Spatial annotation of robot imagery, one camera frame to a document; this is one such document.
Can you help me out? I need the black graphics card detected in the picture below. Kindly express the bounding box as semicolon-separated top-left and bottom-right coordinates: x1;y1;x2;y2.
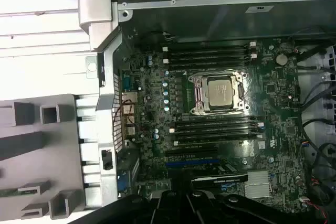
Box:
190;165;249;183

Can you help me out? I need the CPU socket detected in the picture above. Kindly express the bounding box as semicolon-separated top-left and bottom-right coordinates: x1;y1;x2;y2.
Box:
188;70;250;116

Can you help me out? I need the wire locking lever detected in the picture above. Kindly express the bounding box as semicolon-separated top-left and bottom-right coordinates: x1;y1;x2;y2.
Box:
193;68;246;76
195;111;249;118

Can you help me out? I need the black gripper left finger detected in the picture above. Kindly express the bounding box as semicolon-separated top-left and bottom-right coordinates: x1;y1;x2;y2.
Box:
88;190;188;224

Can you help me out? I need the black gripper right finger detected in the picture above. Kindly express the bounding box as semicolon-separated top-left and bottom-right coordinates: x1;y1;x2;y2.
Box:
186;191;302;224

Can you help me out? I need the grey parts rack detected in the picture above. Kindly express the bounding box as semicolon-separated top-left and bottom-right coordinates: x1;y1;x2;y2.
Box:
0;93;87;221

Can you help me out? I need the silver CPU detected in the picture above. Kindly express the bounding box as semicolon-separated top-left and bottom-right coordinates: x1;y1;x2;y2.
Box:
206;76;236;110

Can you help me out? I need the silver chipset heatsink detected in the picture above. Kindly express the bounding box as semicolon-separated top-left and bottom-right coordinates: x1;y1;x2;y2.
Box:
245;170;271;199

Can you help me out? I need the small white case sticker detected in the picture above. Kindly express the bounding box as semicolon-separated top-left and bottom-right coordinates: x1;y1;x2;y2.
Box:
245;4;275;14

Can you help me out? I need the metal socket cover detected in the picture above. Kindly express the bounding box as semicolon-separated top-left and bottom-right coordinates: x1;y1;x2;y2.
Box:
195;74;247;112

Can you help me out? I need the blue expansion slot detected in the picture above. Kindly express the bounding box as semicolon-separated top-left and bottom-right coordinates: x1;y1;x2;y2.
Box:
165;161;220;169

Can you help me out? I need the green motherboard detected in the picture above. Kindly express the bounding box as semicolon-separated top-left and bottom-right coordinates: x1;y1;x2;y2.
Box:
117;36;312;213

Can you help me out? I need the black PC case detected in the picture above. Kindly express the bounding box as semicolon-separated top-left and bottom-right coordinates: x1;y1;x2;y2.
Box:
77;0;336;224

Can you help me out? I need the green RAM stick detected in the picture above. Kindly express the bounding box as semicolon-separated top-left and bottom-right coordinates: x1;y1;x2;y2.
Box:
0;188;20;198

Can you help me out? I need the round coin battery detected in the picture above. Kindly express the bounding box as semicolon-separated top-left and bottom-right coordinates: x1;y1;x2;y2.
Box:
275;52;289;66

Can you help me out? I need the black expansion slot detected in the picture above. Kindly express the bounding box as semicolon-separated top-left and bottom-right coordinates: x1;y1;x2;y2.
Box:
165;148;219;157

